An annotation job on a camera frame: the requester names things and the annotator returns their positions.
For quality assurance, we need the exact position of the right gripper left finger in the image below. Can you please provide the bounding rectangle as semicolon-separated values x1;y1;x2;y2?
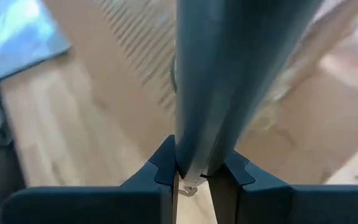
0;135;179;224

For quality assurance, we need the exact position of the grey metal utility knife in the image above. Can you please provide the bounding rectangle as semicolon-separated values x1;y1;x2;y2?
173;0;325;188

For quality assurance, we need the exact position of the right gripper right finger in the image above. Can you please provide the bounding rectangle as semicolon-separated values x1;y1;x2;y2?
208;151;358;224

